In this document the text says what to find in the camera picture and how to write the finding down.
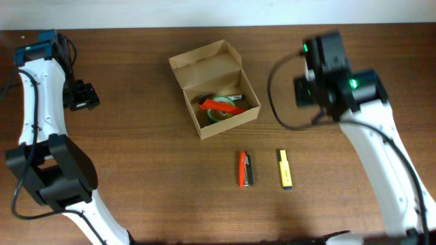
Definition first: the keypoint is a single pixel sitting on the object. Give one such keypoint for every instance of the orange black stapler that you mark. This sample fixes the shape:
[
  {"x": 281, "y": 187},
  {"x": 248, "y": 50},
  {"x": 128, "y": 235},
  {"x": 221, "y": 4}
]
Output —
[{"x": 245, "y": 177}]

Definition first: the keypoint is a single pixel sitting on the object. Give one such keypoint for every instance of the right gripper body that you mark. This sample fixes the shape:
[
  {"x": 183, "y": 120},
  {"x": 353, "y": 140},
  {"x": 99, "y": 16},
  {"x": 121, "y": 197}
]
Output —
[{"x": 305, "y": 93}]

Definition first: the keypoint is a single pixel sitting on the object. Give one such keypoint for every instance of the orange utility knife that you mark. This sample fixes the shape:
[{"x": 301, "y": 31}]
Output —
[{"x": 209, "y": 104}]

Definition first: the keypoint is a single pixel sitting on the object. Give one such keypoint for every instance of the blue white marker pen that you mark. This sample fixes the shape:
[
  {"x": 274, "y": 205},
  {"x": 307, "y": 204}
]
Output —
[{"x": 236, "y": 97}]

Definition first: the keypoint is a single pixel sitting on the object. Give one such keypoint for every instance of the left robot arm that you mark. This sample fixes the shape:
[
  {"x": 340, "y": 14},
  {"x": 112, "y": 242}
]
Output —
[{"x": 54, "y": 175}]

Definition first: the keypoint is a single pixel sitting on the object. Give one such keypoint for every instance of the yellow highlighter pen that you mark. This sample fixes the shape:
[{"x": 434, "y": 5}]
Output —
[{"x": 286, "y": 178}]

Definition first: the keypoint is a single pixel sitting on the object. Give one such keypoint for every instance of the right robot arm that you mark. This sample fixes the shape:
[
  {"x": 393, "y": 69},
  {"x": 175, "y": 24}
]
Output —
[{"x": 359, "y": 103}]

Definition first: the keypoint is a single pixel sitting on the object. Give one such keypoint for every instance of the small yellow tape roll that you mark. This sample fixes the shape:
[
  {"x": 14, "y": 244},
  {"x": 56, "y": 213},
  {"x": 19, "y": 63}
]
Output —
[{"x": 223, "y": 115}]

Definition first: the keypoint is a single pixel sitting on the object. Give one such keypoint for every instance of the brown cardboard box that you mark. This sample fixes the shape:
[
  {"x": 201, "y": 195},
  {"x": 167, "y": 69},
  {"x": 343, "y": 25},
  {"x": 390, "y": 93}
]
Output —
[{"x": 211, "y": 71}]

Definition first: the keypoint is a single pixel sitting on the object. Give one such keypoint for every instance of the green tape roll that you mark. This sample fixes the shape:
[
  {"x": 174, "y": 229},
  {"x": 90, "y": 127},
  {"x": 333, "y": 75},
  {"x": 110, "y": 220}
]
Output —
[{"x": 212, "y": 114}]

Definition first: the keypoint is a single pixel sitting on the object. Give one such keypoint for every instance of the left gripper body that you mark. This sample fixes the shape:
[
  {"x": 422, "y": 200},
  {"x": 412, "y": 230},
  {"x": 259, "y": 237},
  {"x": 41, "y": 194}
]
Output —
[{"x": 78, "y": 96}]

